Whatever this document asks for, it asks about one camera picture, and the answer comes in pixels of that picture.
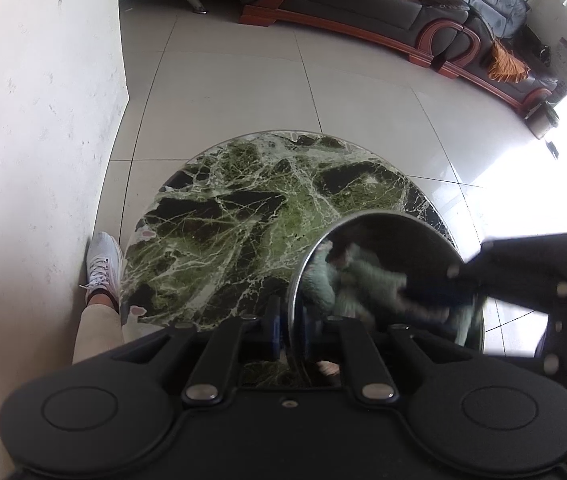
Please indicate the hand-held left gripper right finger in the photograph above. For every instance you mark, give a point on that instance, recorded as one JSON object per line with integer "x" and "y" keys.
{"x": 308, "y": 335}

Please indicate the dark trash bin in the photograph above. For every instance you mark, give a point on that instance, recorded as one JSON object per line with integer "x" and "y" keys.
{"x": 545, "y": 120}

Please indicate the person's beige trousers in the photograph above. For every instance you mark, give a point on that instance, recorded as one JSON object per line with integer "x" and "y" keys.
{"x": 95, "y": 330}

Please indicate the person's white sneaker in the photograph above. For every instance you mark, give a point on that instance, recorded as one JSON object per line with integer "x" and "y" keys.
{"x": 104, "y": 262}

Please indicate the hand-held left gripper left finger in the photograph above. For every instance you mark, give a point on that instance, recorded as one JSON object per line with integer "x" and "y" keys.
{"x": 273, "y": 332}

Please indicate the small orange fringed blanket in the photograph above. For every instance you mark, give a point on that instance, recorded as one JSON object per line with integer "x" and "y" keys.
{"x": 508, "y": 62}

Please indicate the dark leather sofa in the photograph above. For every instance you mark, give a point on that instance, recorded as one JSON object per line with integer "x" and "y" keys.
{"x": 503, "y": 5}
{"x": 358, "y": 0}

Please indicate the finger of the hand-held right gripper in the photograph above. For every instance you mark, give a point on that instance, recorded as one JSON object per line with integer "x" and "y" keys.
{"x": 513, "y": 270}

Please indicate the stainless steel bowl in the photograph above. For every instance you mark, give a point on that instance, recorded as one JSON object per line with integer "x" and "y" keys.
{"x": 398, "y": 235}

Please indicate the white curved counter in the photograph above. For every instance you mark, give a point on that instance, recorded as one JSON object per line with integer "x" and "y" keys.
{"x": 38, "y": 110}

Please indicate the round green marble table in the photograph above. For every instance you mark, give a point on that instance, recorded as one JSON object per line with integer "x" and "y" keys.
{"x": 233, "y": 210}

